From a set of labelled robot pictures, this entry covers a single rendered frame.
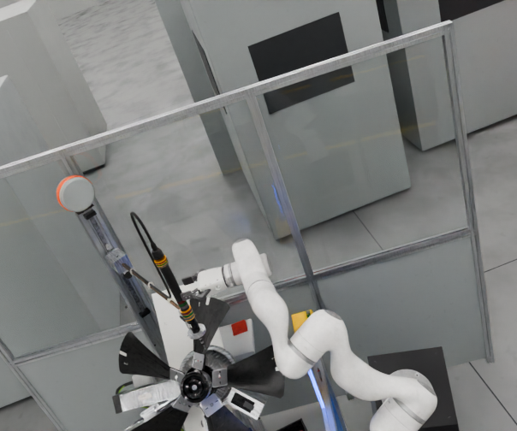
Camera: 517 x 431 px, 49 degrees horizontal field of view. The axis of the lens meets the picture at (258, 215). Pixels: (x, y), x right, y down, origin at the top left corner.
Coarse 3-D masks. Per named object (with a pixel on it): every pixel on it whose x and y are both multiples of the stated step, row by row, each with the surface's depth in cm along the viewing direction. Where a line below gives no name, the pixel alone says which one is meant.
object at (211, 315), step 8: (192, 304) 239; (216, 304) 229; (224, 304) 227; (200, 312) 234; (208, 312) 230; (216, 312) 228; (224, 312) 226; (200, 320) 233; (208, 320) 229; (216, 320) 227; (208, 328) 228; (216, 328) 225; (208, 336) 227; (200, 344) 229; (208, 344) 226; (200, 352) 227
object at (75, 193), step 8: (72, 176) 243; (80, 176) 244; (64, 184) 240; (72, 184) 241; (80, 184) 243; (88, 184) 245; (56, 192) 242; (64, 192) 240; (72, 192) 242; (80, 192) 244; (88, 192) 246; (64, 200) 240; (72, 200) 242; (80, 200) 245; (88, 200) 247; (64, 208) 244; (72, 208) 243; (80, 208) 246
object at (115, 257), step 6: (108, 252) 257; (114, 252) 257; (120, 252) 255; (108, 258) 254; (114, 258) 252; (120, 258) 251; (126, 258) 253; (114, 264) 250; (120, 264) 252; (120, 270) 253
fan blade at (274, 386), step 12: (252, 360) 230; (264, 360) 229; (228, 372) 228; (240, 372) 227; (252, 372) 225; (264, 372) 225; (276, 372) 224; (228, 384) 223; (240, 384) 223; (252, 384) 222; (264, 384) 222; (276, 384) 221; (276, 396) 219
